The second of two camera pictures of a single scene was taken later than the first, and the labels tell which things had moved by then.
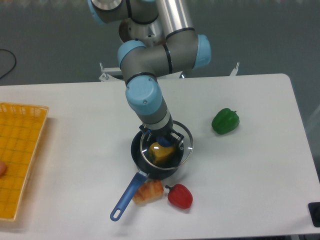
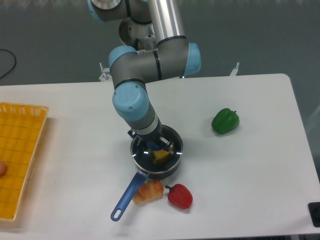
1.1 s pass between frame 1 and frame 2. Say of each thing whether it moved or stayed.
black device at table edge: stayed
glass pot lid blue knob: moved
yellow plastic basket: stayed
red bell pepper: stayed
